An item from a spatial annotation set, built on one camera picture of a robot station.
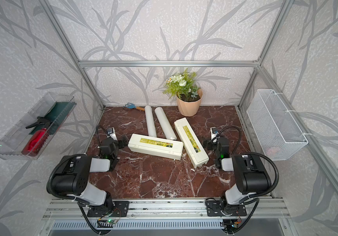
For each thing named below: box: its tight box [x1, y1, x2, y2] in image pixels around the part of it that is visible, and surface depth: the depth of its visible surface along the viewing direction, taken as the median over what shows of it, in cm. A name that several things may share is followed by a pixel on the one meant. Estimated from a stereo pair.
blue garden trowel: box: [122, 102, 145, 112], surface depth 122 cm
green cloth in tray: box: [28, 101, 76, 136], surface depth 71 cm
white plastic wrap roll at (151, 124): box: [144, 105, 157, 138], surface depth 109 cm
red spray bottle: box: [21, 116, 52, 157], surface depth 61 cm
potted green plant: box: [162, 68, 204, 118], surface depth 104 cm
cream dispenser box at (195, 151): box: [174, 117, 210, 169], surface depth 91 cm
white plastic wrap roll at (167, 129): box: [154, 106, 178, 141], surface depth 106 cm
